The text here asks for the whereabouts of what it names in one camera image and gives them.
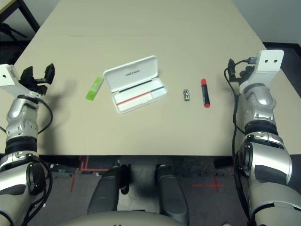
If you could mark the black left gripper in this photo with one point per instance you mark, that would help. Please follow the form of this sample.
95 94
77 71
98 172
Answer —
35 85

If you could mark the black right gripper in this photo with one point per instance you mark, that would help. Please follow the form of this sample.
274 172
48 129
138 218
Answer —
246 72

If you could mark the black marker with red cap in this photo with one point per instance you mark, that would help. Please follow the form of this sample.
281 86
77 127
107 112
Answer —
205 93

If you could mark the small silver metal clip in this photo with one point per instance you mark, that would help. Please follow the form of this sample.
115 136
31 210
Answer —
186 95

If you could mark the green highlighter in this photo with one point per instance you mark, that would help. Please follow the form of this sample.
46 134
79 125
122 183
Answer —
94 89

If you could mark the white hard pencil case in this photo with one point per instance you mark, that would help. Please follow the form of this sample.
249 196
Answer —
131 75

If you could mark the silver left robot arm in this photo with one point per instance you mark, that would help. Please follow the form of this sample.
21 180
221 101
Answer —
21 117

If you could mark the black tripod stand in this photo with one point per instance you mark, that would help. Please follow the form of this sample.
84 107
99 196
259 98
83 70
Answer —
9 30

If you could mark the black-framed side table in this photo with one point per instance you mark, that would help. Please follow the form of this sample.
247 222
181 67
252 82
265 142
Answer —
28 15

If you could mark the red floor tape lines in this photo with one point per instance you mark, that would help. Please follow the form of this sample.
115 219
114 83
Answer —
73 181

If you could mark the dark grey left robot leg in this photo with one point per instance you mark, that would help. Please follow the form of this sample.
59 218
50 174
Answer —
105 188

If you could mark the dark grey robot leg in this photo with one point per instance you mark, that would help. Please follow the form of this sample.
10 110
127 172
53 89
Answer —
105 188
171 190

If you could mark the dark grey right robot leg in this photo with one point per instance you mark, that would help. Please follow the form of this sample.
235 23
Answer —
171 190

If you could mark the grey robot torso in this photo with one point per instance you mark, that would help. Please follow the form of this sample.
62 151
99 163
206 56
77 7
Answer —
117 219

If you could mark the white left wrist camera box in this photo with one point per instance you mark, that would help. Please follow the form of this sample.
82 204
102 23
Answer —
8 77

